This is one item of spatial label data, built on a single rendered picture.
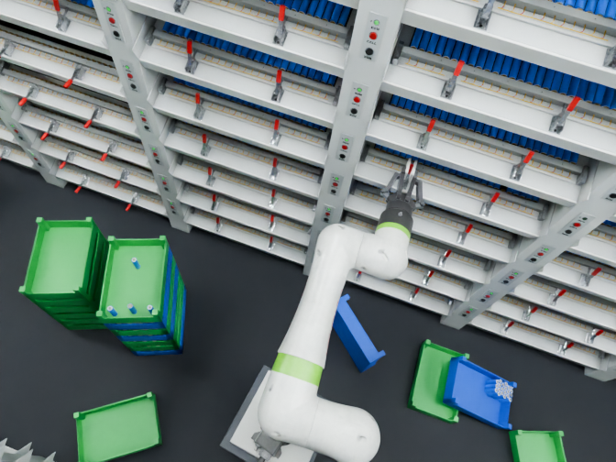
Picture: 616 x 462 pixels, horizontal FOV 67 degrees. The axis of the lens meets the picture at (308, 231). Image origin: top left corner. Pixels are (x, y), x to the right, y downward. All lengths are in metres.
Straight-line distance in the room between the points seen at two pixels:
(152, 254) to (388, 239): 0.97
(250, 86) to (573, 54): 0.81
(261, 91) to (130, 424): 1.44
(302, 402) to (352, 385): 1.08
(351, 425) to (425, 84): 0.81
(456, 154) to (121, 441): 1.67
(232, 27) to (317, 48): 0.22
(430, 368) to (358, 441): 1.21
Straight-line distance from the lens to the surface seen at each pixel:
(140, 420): 2.17
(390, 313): 2.29
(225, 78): 1.43
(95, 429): 2.21
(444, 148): 1.37
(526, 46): 1.10
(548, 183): 1.43
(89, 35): 1.63
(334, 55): 1.23
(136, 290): 1.79
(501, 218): 1.56
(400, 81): 1.21
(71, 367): 2.30
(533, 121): 1.26
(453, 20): 1.09
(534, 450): 2.40
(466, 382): 2.25
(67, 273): 1.98
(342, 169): 1.49
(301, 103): 1.37
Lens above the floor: 2.10
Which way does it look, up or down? 62 degrees down
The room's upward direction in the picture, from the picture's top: 11 degrees clockwise
